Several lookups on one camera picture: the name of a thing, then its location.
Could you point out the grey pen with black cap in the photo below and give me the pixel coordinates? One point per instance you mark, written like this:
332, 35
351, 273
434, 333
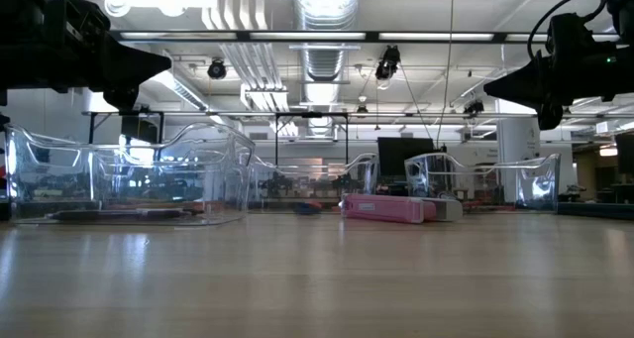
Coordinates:
171, 212

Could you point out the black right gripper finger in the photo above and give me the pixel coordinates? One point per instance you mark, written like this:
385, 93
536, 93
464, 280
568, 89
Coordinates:
550, 117
517, 86

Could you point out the silver ceiling air duct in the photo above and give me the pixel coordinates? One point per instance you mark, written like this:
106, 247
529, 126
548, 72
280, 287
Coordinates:
324, 60

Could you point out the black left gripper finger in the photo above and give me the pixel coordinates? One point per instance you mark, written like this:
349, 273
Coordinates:
121, 99
134, 63

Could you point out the black monitor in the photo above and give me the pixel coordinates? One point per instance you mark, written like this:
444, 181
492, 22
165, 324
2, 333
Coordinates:
625, 152
406, 154

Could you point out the white building pillar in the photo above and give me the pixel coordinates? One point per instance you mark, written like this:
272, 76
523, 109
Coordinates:
517, 145
96, 105

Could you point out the black background rig frame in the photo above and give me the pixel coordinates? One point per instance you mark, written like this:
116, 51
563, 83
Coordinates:
143, 127
312, 114

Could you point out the clear plastic bin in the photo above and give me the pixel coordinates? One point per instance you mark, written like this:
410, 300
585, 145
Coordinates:
49, 189
540, 184
356, 179

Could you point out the black aluminium rig frame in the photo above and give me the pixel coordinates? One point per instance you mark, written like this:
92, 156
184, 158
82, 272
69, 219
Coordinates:
371, 36

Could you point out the pink and white eraser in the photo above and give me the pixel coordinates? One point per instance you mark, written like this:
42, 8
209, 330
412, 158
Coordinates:
381, 209

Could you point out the black ceiling spotlight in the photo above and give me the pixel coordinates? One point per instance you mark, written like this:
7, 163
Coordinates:
217, 69
474, 107
362, 110
387, 63

